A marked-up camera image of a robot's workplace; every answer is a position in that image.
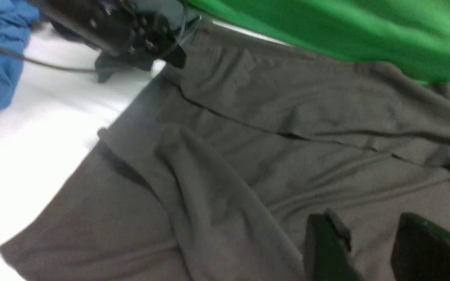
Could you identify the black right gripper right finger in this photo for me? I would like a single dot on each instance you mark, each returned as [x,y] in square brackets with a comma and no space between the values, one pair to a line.
[421,251]

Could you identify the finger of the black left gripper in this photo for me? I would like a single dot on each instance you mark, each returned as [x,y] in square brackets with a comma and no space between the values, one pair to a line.
[107,65]

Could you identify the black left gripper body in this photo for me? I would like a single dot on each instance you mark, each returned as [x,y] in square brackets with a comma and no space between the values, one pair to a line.
[119,28]

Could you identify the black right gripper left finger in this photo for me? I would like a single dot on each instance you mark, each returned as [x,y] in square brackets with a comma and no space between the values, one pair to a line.
[328,244]

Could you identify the dark gray long-sleeve shirt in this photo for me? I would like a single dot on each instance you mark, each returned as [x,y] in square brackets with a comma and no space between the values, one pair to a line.
[213,170]

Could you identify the green backdrop cloth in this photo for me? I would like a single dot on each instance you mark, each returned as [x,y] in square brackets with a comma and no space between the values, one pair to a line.
[412,34]

